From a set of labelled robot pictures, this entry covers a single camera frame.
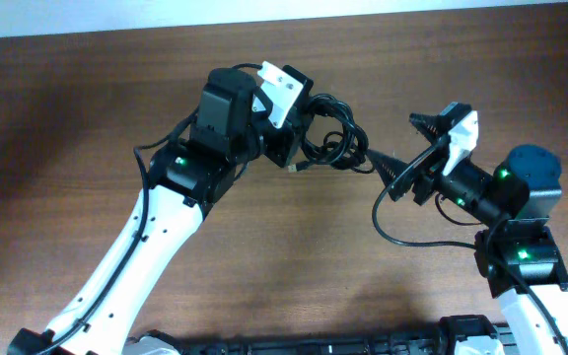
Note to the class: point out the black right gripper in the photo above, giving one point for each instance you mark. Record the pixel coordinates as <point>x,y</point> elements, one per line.
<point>428,175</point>

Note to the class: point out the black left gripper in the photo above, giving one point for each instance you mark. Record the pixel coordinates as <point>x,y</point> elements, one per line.
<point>280,152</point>

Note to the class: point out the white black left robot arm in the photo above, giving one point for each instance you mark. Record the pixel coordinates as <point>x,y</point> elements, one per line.
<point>239,118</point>

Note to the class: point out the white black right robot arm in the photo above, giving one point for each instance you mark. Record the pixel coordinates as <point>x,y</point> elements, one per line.
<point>515,252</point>

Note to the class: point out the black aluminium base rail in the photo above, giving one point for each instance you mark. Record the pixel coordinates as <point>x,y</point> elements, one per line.
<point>466,334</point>

